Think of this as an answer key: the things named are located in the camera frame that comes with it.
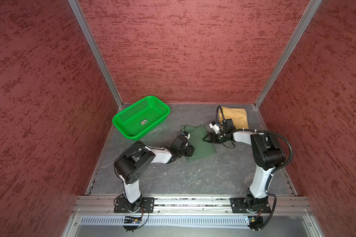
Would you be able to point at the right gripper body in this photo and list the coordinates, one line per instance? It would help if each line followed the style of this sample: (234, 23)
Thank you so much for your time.
(218, 138)

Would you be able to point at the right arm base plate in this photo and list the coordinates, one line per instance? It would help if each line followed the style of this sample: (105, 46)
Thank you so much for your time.
(237, 205)

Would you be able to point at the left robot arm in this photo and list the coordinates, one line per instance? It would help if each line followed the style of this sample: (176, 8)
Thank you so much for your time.
(134, 161)

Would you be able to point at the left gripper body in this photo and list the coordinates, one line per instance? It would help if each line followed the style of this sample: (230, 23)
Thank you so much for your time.
(186, 151)

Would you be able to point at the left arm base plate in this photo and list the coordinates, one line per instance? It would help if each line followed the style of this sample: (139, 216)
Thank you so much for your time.
(148, 204)

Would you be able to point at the basket bottom label sticker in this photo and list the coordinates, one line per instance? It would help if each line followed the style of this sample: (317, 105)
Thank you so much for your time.
(144, 121)

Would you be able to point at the yellow skirt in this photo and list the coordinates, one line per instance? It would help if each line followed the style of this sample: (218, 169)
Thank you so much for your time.
(238, 116)

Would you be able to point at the dark green skirt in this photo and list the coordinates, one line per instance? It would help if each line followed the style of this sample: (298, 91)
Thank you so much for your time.
(202, 149)

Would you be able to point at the green plastic basket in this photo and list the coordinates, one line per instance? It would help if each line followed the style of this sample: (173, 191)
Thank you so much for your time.
(128, 120)

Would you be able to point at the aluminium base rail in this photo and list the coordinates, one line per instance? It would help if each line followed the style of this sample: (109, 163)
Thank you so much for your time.
(192, 205)

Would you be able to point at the left aluminium corner post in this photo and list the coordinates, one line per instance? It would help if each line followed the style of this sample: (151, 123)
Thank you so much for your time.
(79, 15)

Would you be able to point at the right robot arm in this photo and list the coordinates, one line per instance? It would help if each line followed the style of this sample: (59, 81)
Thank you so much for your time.
(267, 155)

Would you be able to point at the white slotted cable duct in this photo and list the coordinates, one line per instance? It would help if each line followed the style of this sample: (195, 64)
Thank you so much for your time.
(238, 222)

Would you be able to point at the aluminium corner post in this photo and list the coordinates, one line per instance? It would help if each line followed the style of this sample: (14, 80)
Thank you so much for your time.
(79, 15)
(294, 39)

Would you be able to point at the right aluminium corner post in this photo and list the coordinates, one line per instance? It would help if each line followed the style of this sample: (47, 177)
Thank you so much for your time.
(294, 39)

